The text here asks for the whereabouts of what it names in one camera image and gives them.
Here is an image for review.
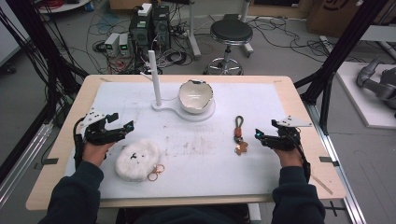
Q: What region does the large cardboard box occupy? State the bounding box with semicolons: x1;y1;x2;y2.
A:
305;0;396;39

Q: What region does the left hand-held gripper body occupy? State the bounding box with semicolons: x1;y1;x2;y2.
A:
74;108;127;147

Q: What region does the white table mat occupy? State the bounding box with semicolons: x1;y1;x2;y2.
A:
64;81;290;200

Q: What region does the person's dark lap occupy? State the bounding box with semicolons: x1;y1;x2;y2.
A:
115;203;250;224

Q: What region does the white box on computer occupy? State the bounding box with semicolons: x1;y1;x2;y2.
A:
136;2;153;18

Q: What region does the white stand with pole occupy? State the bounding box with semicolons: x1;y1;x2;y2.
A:
139;49;217;122

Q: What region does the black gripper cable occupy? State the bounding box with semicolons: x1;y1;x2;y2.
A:
292;136;312;184
72;117;86;171

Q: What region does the tangle of floor cables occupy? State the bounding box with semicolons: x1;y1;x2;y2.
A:
69;6;368;76

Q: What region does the brown tape strip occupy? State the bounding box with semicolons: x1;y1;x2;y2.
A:
310;174;334;196

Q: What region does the brown bear pendant keychain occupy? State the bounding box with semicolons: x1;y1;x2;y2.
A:
233;115;249;156

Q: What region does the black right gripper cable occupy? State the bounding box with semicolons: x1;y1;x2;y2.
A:
292;136;312;184

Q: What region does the white fluffy plush keychain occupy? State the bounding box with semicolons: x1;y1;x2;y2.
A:
114;138;166;183

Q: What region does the black tape strip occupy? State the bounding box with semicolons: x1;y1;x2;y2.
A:
33;157;60;171
318;156;341;168

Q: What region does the person's left hand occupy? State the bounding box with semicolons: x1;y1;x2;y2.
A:
81;141;117;169

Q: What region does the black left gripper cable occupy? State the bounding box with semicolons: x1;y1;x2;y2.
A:
72;117;86;171

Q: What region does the white table leg frame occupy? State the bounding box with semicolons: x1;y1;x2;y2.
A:
185;0;255;61

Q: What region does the black computer tower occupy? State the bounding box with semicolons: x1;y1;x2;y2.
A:
128;12;154;63
151;5;172;52

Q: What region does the black frame post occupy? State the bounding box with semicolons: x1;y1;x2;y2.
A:
4;0;90;129
293;0;390;135

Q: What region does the person's right hand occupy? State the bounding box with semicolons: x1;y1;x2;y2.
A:
272;147;304;170

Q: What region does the black round stool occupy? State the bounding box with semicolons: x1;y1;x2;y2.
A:
203;19;255;77

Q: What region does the grey bench power supply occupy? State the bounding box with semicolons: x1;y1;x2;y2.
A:
104;32;121;58
118;33;132;58

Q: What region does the white platform board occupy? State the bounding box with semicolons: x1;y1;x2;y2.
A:
335;61;396;131

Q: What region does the aluminium rail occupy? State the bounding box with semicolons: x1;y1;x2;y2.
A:
304;102;369;224
0;120;54;208

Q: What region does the white eggshell-shaped bowl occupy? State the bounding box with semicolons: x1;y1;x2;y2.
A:
177;79;215;115

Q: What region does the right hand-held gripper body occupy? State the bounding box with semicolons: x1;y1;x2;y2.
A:
263;115;314;152

